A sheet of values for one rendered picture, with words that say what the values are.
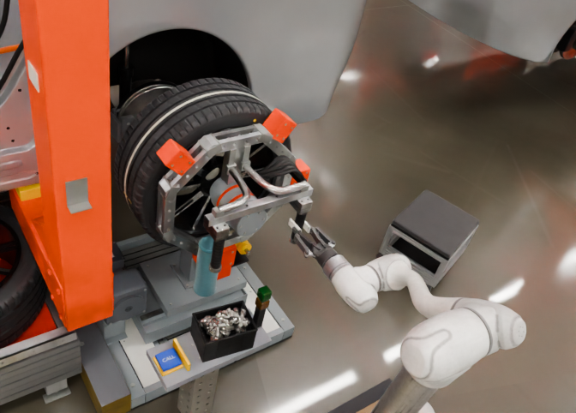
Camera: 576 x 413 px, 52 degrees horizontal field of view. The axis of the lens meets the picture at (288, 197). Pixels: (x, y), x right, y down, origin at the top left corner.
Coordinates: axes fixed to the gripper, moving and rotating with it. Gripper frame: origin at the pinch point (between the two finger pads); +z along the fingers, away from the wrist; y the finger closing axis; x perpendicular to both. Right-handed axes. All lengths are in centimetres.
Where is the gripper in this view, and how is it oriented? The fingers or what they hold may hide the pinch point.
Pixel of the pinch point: (299, 224)
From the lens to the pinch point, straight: 215.3
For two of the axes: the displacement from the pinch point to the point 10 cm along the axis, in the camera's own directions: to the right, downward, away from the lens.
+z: -5.5, -6.2, 5.6
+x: 1.8, -7.5, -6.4
